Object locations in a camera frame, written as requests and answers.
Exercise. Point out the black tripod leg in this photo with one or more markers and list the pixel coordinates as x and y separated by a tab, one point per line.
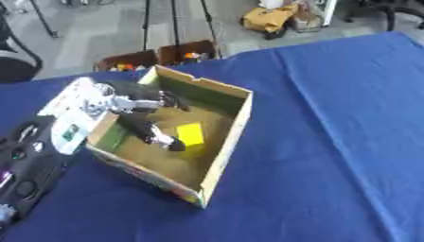
44	19

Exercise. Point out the brown cardboard box with toys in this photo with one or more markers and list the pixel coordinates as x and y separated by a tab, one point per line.
127	61
187	52

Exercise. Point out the yellow block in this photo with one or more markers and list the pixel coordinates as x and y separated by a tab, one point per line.
190	136

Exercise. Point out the tan cardboard box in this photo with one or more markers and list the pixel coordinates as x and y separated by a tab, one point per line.
182	157

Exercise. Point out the black office chair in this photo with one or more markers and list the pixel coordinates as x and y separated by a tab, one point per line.
395	11

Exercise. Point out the black tripod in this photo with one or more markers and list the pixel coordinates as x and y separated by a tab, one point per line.
175	22

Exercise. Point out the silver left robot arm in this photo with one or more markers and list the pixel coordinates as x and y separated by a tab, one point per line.
72	116

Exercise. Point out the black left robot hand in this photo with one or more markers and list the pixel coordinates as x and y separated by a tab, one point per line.
138	94

